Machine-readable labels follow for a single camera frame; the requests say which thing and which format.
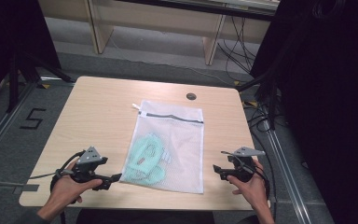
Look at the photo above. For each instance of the black metal stand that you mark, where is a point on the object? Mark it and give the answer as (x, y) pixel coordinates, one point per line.
(14, 84)

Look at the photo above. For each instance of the person's right hand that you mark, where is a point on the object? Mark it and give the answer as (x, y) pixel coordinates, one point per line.
(254, 189)

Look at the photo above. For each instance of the mint green garment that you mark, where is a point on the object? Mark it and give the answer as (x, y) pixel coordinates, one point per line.
(146, 161)

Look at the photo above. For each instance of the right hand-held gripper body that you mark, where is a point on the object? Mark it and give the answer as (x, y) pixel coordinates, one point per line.
(242, 171)

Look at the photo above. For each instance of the grey floor tape strip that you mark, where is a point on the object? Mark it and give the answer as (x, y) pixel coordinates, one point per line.
(26, 188)

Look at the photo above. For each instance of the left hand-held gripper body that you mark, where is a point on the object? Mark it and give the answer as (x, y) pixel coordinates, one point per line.
(85, 169)

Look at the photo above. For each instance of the person's left hand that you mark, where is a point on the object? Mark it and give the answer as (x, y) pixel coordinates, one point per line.
(65, 193)

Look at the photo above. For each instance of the metal floor rail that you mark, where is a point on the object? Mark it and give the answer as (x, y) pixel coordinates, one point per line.
(0, 127)
(287, 174)

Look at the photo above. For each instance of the black tape floor number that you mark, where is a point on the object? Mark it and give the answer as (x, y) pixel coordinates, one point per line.
(33, 119)

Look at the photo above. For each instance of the white mesh laundry bag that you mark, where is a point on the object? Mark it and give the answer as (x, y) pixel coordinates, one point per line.
(174, 146)

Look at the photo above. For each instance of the round grey table grommet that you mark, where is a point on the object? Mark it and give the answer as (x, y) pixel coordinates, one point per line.
(191, 96)

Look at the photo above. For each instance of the black curtain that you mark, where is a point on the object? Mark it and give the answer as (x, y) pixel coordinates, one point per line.
(6, 31)
(329, 93)

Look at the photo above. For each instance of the light wooden bench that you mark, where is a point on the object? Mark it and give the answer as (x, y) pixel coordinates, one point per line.
(155, 18)

